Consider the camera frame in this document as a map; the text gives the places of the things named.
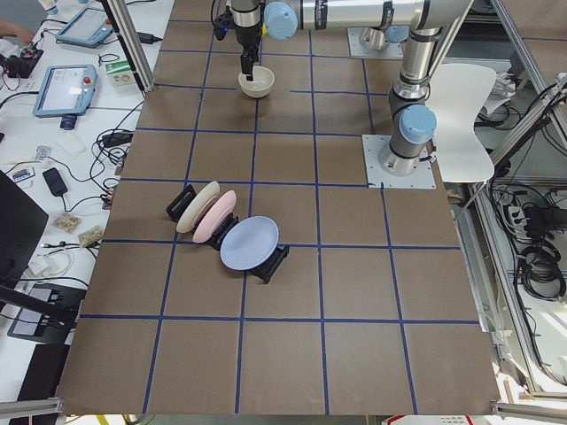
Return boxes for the aluminium frame post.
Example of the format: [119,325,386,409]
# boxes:
[101,0,155,93]

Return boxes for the light blue plate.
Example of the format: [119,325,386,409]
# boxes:
[220,216,279,271]

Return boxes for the green white carton box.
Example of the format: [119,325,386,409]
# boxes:
[105,60,136,87]

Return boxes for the black dish rack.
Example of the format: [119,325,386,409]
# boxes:
[166,181,290,284]

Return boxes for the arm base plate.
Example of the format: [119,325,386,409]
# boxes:
[361,135,436,190]
[347,27,403,61]

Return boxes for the white ceramic bowl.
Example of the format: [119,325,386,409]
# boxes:
[238,66,276,98]

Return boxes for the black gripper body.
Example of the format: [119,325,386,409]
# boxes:
[235,22,262,57]

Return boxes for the blue teach pendant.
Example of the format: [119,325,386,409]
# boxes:
[33,65,97,118]

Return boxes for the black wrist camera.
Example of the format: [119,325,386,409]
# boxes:
[213,11,234,41]

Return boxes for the pink plate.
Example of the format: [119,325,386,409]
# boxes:
[192,189,237,243]

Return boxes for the cream plate in rack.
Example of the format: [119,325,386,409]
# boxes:
[176,181,221,234]

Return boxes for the white chair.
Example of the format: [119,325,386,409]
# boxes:
[426,63,496,183]

